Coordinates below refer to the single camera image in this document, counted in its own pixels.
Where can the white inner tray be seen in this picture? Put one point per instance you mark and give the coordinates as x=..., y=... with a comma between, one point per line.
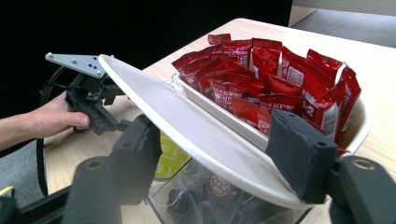
x=218, y=109

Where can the dark packet with red label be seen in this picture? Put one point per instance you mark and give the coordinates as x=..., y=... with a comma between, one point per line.
x=219, y=186

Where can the clear plastic storage box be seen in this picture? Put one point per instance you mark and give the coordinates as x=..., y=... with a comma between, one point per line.
x=280, y=215

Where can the black curtain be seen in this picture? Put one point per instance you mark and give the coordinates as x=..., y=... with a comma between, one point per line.
x=124, y=25

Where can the yellow-green packet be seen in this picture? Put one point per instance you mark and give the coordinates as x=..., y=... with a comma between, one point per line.
x=171, y=158

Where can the pile of red packets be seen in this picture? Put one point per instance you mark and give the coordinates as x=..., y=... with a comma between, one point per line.
x=267, y=74

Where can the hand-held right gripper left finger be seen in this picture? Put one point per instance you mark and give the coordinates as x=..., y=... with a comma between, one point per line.
x=130, y=168

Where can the white plate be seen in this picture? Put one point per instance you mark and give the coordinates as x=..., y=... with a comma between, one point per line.
x=186, y=124

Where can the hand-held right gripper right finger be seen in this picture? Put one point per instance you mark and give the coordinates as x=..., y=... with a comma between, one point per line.
x=302, y=155

